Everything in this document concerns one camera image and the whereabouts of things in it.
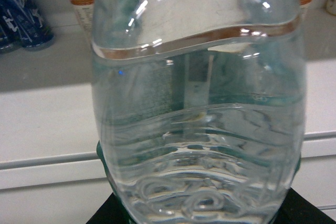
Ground water bottle green label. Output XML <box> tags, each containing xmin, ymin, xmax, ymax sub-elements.
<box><xmin>92</xmin><ymin>0</ymin><xmax>306</xmax><ymax>223</ymax></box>

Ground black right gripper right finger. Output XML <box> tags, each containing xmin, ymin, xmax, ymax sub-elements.
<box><xmin>272</xmin><ymin>161</ymin><xmax>336</xmax><ymax>224</ymax></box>

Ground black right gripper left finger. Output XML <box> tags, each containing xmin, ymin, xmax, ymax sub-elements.
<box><xmin>85</xmin><ymin>140</ymin><xmax>132</xmax><ymax>224</ymax></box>

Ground blue patterned drink bottle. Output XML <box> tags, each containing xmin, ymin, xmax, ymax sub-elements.
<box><xmin>1</xmin><ymin>0</ymin><xmax>55</xmax><ymax>51</ymax></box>

